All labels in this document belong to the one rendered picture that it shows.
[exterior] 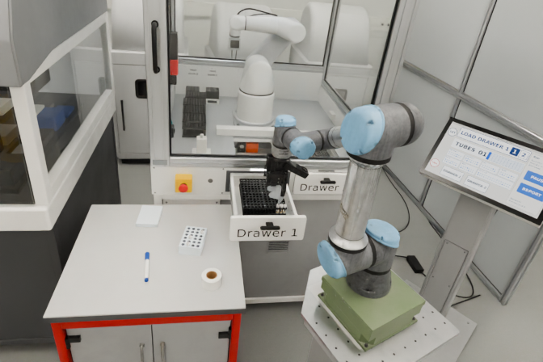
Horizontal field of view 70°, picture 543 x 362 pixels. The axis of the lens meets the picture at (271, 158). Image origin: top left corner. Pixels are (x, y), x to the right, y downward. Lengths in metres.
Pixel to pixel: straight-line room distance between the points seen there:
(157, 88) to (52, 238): 0.74
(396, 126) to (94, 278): 1.10
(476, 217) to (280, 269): 1.00
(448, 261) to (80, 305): 1.69
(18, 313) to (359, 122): 1.73
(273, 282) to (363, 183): 1.30
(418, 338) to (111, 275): 1.05
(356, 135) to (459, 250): 1.33
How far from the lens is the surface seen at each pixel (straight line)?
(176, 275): 1.47
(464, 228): 2.11
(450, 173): 1.94
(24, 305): 2.11
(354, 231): 1.11
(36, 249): 1.86
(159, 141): 1.66
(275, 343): 2.24
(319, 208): 1.94
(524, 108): 2.75
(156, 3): 1.49
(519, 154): 1.96
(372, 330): 1.28
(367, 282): 1.33
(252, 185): 1.68
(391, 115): 0.97
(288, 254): 2.09
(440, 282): 2.32
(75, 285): 1.50
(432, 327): 1.51
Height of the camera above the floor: 1.81
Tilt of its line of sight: 28 degrees down
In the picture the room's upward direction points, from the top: 7 degrees clockwise
